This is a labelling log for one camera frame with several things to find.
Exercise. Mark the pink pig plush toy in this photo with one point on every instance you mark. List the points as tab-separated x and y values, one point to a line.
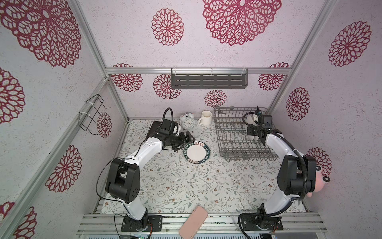
321	180

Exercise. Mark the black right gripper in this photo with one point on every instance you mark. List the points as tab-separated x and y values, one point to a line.
253	130

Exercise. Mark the grey wire dish rack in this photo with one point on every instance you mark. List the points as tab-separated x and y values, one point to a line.
231	133

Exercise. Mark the grey wall shelf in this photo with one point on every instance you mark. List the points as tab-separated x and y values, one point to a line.
209	81

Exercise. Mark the black wire wall holder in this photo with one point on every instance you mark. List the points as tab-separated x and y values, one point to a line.
87	118

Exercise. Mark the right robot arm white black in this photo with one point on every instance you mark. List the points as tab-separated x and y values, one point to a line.
296	176

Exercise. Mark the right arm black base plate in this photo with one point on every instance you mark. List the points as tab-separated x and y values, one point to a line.
260	222

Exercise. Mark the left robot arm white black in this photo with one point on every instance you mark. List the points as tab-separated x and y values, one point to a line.
123	180

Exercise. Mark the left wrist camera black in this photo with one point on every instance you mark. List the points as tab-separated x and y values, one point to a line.
169	127

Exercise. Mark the white twin bell alarm clock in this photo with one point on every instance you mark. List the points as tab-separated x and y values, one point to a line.
187	120

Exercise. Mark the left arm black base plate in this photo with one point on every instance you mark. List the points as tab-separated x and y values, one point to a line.
146	224

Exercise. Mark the white round plate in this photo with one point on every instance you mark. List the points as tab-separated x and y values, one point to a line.
251	120
196	152

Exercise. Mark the white ceramic mug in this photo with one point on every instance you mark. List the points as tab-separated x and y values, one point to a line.
205	119

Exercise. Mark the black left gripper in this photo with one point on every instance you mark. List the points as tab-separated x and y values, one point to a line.
183	141

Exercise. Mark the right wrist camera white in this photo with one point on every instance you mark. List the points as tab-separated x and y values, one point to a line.
258	118

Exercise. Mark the pink phone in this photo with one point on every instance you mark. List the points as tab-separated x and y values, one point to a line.
194	222

